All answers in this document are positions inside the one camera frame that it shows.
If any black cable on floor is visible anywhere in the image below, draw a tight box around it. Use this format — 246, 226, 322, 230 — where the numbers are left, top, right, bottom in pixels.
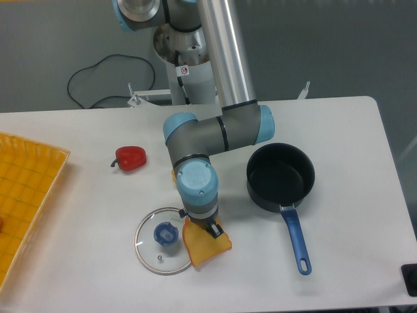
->
66, 53, 156, 110

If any black device at table edge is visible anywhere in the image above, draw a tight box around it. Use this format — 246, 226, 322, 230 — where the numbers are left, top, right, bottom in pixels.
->
401, 263, 417, 297

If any yellow toy bell pepper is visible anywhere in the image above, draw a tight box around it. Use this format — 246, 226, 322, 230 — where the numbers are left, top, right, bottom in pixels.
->
171, 169, 177, 183

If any yellow woven tray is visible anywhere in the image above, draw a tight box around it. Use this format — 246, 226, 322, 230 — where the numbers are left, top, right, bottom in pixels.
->
1, 132, 70, 286

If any glass lid blue knob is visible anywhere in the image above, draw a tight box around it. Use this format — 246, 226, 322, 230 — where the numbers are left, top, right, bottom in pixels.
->
134, 207, 192, 276

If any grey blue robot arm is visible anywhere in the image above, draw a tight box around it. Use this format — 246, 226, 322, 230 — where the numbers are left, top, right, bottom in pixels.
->
113, 1, 275, 237

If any dark pot blue handle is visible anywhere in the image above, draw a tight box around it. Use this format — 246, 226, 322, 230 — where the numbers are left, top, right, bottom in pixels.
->
246, 143, 315, 275

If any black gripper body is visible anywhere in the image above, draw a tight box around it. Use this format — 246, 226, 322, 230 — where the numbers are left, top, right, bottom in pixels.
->
179, 209, 218, 229

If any red toy bell pepper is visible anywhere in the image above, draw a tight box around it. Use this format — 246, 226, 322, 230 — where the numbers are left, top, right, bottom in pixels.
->
110, 146, 147, 171

